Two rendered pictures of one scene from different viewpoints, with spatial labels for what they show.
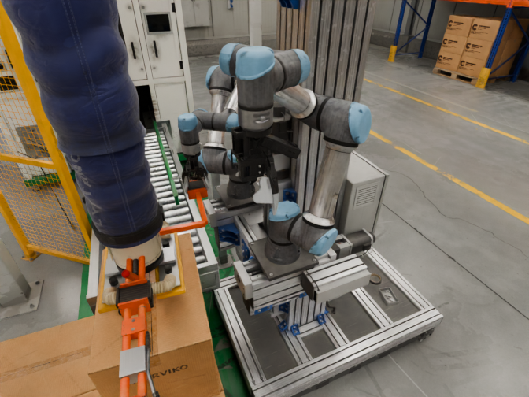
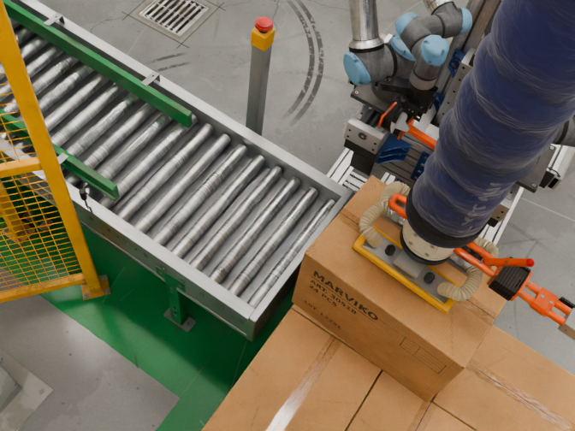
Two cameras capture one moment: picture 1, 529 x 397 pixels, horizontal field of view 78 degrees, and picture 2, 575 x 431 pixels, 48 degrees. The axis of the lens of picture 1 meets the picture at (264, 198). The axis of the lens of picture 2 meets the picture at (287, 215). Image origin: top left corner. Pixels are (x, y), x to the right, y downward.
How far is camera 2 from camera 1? 1.74 m
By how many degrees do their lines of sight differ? 38
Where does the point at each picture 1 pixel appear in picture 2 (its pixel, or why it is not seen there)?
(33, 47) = (556, 104)
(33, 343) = (243, 404)
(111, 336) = (442, 328)
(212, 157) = (379, 63)
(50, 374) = (307, 414)
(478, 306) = not seen: hidden behind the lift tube
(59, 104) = (540, 143)
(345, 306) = not seen: hidden behind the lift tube
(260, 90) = not seen: outside the picture
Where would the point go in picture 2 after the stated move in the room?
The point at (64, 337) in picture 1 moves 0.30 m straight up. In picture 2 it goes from (271, 375) to (279, 346)
